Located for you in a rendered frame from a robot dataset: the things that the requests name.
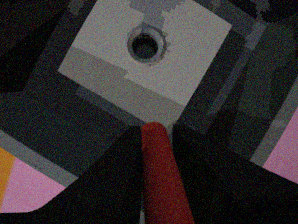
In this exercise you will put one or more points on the red peg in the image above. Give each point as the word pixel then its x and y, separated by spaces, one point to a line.
pixel 164 194

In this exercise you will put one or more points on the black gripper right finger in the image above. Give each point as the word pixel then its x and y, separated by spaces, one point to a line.
pixel 224 188

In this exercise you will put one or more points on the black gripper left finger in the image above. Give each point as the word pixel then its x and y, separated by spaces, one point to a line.
pixel 108 193

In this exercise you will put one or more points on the grey square plate with hole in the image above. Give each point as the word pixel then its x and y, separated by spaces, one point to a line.
pixel 184 35

